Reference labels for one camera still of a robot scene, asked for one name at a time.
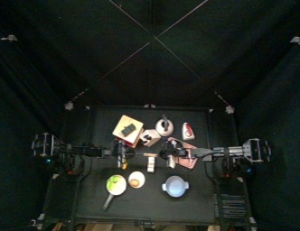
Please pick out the white small plate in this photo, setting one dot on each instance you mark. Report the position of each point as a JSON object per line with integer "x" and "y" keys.
{"x": 136, "y": 176}

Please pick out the white text label sticker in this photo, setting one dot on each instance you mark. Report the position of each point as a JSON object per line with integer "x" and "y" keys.
{"x": 232, "y": 206}

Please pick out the green toy vegetable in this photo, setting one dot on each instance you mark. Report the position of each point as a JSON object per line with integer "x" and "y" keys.
{"x": 113, "y": 182}

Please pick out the cream white toy piece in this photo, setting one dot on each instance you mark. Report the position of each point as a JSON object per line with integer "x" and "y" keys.
{"x": 171, "y": 162}

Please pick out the orange toy ball food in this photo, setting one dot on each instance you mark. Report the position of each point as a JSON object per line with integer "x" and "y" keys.
{"x": 134, "y": 182}

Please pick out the dark toy sushi piece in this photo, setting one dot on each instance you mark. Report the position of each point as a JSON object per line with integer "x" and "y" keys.
{"x": 127, "y": 129}

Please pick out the silver frame clamp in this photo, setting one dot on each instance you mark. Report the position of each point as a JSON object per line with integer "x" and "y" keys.
{"x": 297, "y": 39}
{"x": 228, "y": 109}
{"x": 9, "y": 38}
{"x": 68, "y": 105}

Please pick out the blue toy pot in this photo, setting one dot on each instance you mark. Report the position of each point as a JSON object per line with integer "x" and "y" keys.
{"x": 175, "y": 186}

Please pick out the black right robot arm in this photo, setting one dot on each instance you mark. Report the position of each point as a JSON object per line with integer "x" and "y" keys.
{"x": 232, "y": 150}

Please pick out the yellow green toy food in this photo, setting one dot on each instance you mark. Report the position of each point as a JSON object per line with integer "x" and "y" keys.
{"x": 123, "y": 165}

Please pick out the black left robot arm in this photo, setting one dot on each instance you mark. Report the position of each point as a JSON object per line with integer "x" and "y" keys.
{"x": 81, "y": 150}

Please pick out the white toy kettle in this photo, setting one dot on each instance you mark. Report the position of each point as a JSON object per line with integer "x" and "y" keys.
{"x": 164, "y": 127}

